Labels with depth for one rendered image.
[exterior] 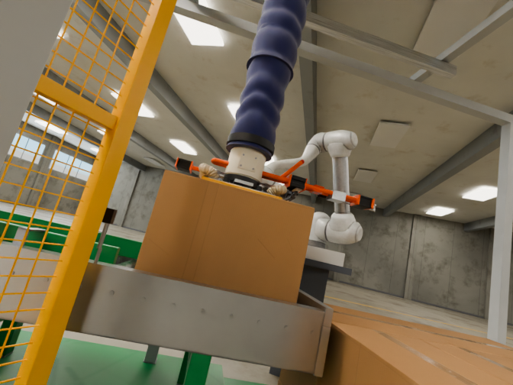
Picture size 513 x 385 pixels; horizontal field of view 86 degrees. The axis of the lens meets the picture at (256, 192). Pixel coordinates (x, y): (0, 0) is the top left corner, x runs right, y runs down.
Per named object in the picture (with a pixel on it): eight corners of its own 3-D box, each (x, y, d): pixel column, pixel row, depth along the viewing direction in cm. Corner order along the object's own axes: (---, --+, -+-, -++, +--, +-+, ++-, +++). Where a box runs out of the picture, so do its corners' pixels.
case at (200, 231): (131, 276, 96) (164, 169, 103) (156, 265, 135) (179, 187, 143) (295, 312, 102) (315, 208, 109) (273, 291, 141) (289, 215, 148)
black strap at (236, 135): (228, 135, 117) (230, 126, 118) (224, 151, 139) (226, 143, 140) (278, 150, 120) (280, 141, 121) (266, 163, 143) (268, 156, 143)
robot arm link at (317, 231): (311, 243, 210) (316, 215, 216) (332, 246, 198) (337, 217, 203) (299, 237, 199) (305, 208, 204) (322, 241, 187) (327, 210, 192)
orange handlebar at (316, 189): (186, 155, 121) (188, 147, 121) (189, 170, 150) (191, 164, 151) (375, 208, 134) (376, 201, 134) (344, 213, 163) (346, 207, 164)
